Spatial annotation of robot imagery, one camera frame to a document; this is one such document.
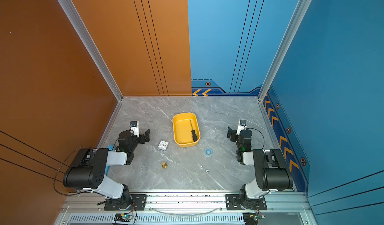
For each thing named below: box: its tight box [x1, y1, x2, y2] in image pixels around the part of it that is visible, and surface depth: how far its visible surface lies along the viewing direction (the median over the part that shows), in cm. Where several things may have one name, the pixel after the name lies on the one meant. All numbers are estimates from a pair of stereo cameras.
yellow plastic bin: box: [172, 112, 201, 148], surface depth 102 cm
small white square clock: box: [158, 140, 169, 151], surface depth 93 cm
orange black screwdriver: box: [189, 119, 198, 142], surface depth 98 cm
